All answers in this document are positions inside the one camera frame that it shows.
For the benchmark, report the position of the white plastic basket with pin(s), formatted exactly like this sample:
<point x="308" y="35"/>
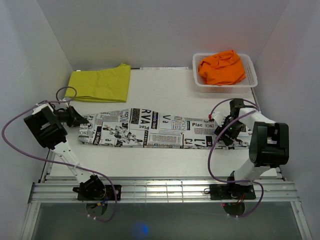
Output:
<point x="250" y="80"/>

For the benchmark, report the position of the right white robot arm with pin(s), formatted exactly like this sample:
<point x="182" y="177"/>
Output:
<point x="268" y="148"/>

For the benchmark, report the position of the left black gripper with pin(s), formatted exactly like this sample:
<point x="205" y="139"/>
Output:
<point x="80" y="120"/>

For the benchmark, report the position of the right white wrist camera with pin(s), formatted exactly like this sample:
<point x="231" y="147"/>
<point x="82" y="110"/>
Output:
<point x="217" y="117"/>

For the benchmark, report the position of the orange trousers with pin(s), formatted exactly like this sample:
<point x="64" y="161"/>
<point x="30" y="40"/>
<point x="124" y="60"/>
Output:
<point x="223" y="68"/>

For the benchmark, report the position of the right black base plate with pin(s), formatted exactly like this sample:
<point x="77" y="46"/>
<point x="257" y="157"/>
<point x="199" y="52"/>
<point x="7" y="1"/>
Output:
<point x="217" y="192"/>

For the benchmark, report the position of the folded yellow-green trousers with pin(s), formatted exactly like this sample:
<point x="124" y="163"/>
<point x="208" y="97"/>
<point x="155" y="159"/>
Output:
<point x="102" y="86"/>

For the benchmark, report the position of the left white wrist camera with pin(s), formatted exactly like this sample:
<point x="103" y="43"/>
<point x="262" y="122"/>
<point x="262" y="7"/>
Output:
<point x="64" y="103"/>

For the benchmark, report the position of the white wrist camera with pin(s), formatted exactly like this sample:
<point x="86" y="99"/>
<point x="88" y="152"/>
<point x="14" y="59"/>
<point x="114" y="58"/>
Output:
<point x="64" y="103"/>
<point x="217" y="117"/>

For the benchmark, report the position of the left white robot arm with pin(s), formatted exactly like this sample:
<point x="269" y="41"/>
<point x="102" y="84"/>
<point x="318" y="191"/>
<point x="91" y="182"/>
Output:
<point x="46" y="125"/>

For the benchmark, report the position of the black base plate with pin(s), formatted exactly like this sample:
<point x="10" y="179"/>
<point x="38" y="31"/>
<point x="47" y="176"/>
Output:
<point x="106" y="194"/>
<point x="217" y="192"/>

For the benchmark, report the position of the aluminium rail frame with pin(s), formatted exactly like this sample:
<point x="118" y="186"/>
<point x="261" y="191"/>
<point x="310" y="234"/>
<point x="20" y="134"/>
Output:
<point x="153" y="176"/>

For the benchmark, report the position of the newspaper print trousers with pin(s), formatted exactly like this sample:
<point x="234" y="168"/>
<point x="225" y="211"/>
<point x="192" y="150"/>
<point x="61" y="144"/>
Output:
<point x="145" y="128"/>

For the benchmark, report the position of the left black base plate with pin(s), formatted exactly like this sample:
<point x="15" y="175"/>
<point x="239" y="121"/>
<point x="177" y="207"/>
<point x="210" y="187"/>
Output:
<point x="106" y="194"/>

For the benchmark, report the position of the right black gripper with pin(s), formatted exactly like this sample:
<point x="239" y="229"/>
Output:
<point x="226" y="140"/>

